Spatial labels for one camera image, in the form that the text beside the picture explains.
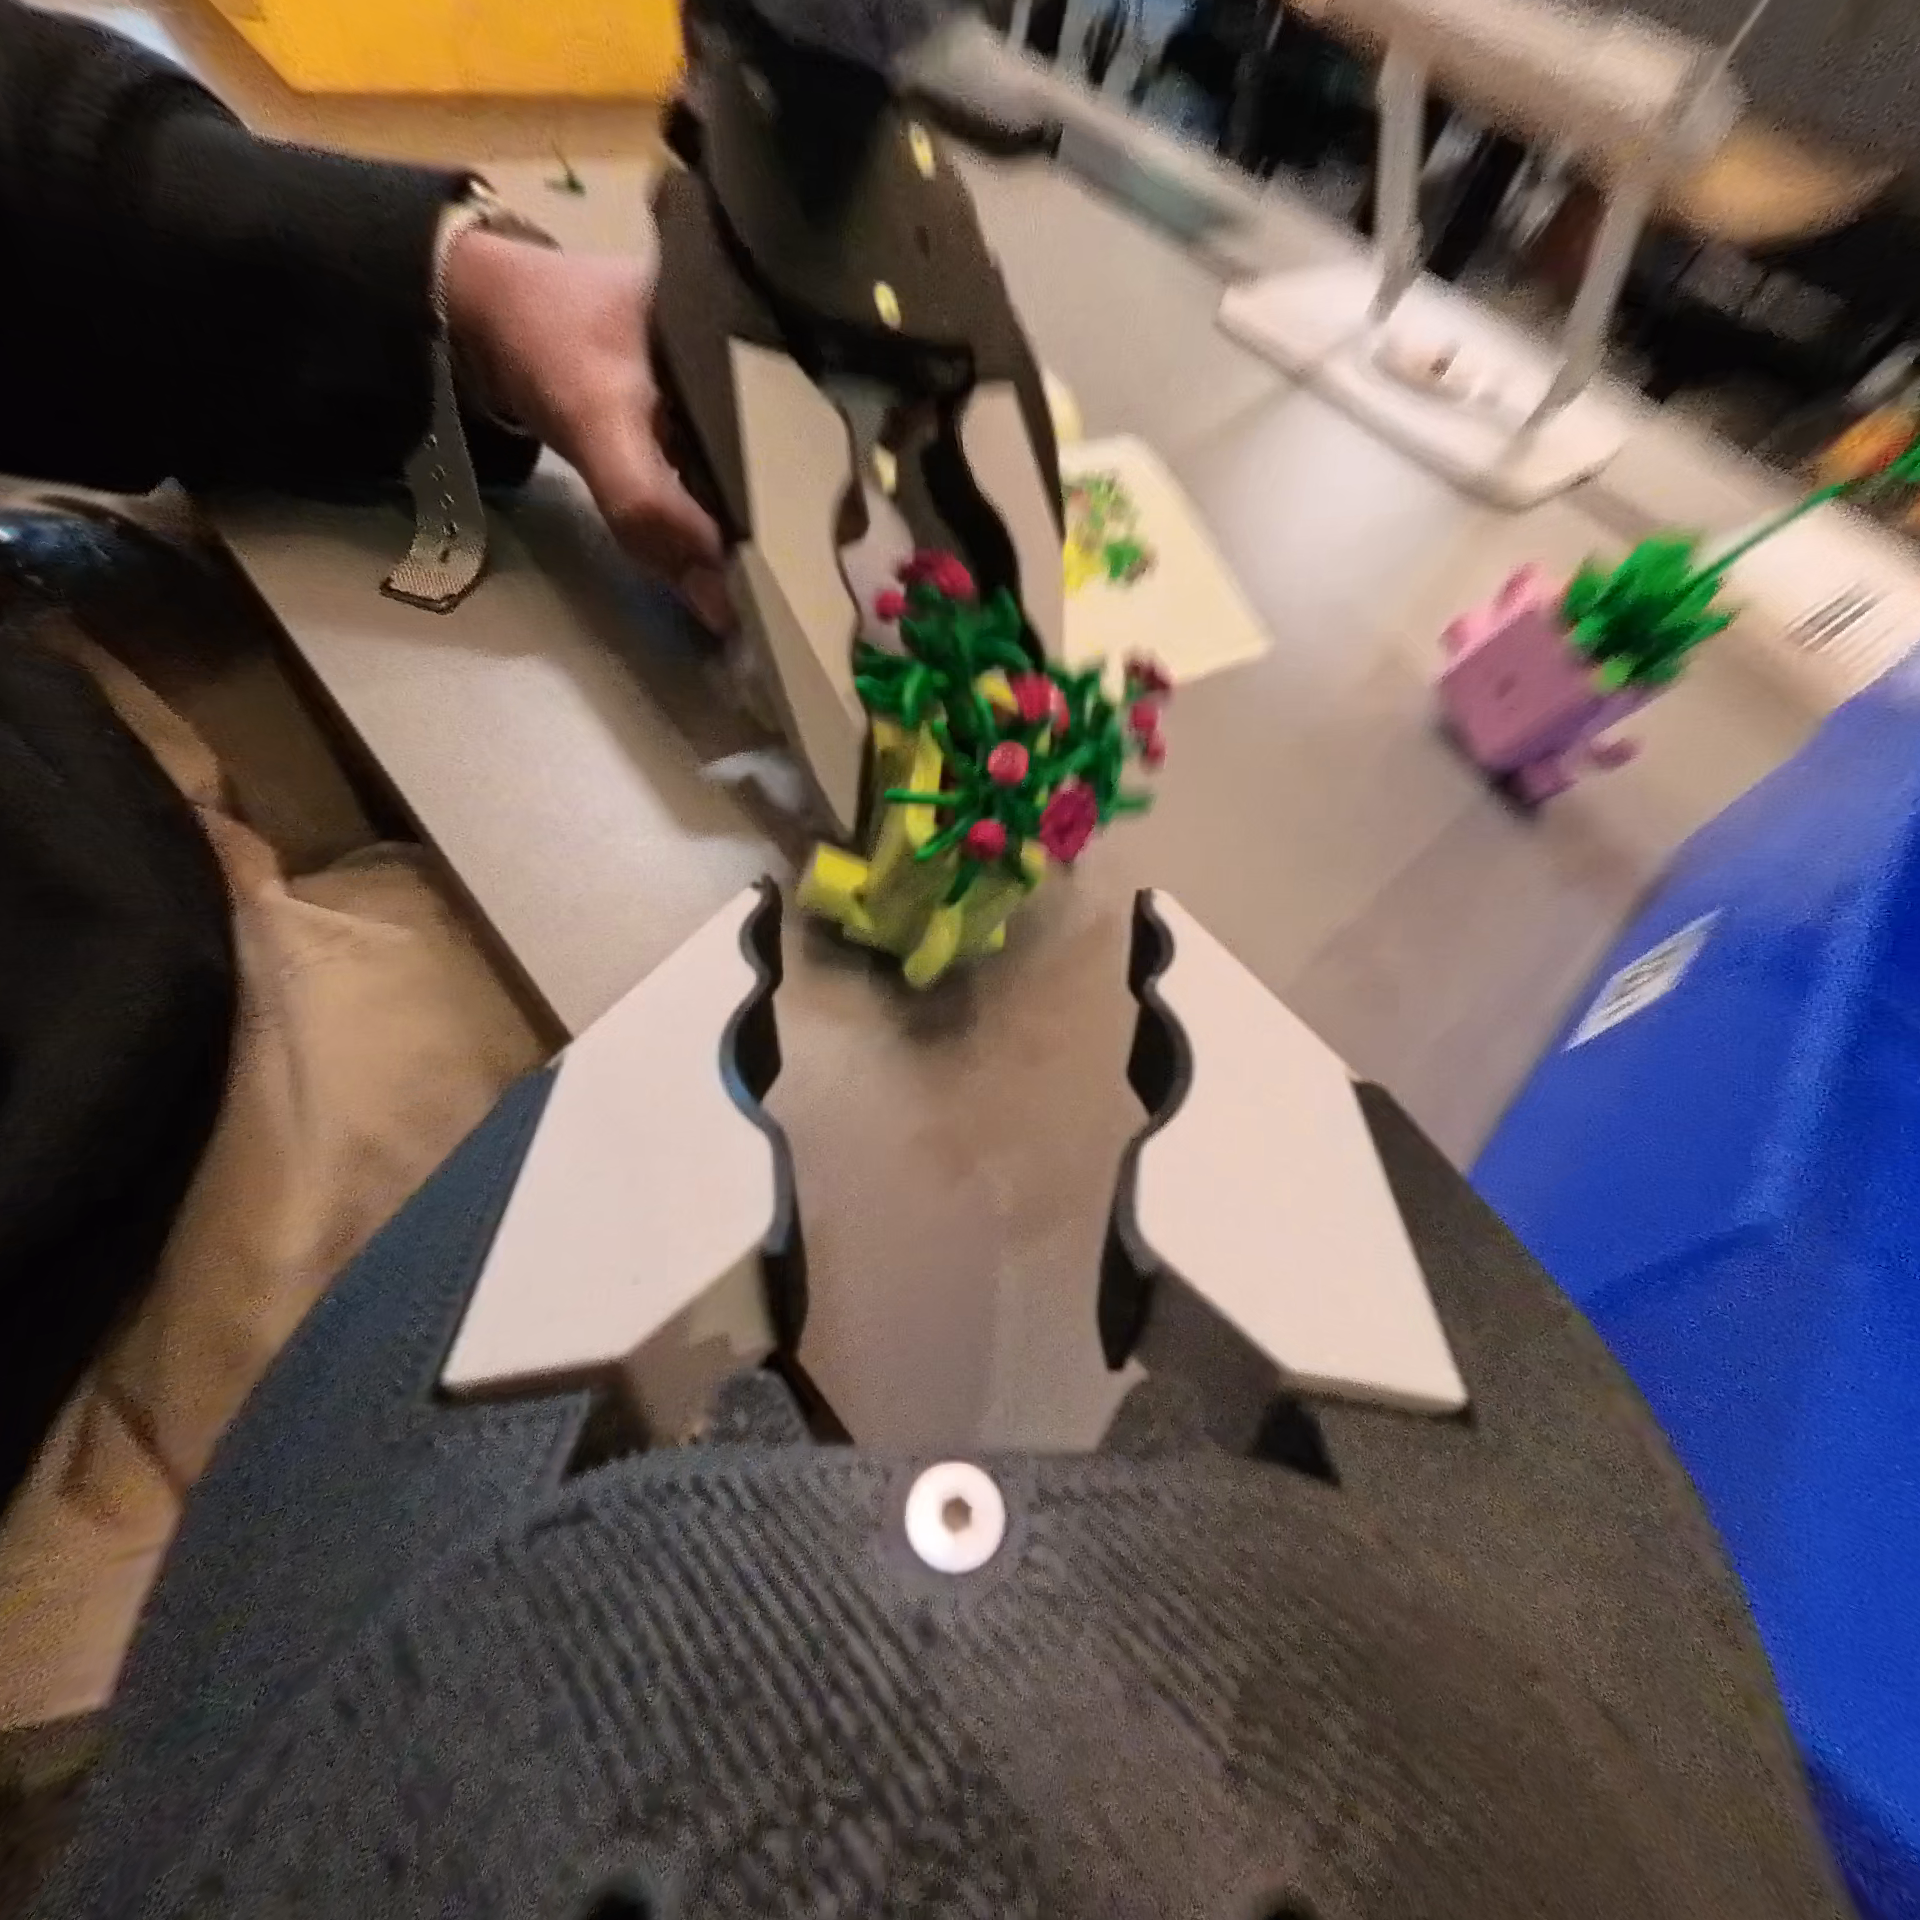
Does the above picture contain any open instruction booklet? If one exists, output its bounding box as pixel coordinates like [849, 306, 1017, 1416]
[1056, 435, 1273, 684]

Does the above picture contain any yellow plastic bin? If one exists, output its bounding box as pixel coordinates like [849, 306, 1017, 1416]
[209, 0, 693, 96]

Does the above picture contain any pink brick planter figure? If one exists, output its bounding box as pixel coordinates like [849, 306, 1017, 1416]
[1431, 480, 1920, 812]

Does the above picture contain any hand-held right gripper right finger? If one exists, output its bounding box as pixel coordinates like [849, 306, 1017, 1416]
[1094, 885, 1472, 1420]

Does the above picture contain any yellow brick flower planter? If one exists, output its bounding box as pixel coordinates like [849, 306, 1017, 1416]
[795, 546, 1175, 990]

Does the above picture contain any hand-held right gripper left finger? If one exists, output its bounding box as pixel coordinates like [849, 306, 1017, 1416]
[440, 882, 816, 1450]

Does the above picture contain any person's left forearm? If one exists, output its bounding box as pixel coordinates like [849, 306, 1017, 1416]
[0, 0, 481, 495]

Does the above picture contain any person's left hand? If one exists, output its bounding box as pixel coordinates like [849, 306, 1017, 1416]
[440, 231, 746, 632]

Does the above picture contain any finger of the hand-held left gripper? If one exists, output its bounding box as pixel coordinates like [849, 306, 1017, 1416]
[726, 335, 879, 842]
[919, 382, 1070, 662]

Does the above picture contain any white desk lamp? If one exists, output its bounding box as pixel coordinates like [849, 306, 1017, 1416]
[1216, 0, 1749, 506]

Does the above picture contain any blue plastic bin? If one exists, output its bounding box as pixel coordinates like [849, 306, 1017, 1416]
[1470, 645, 1920, 1920]

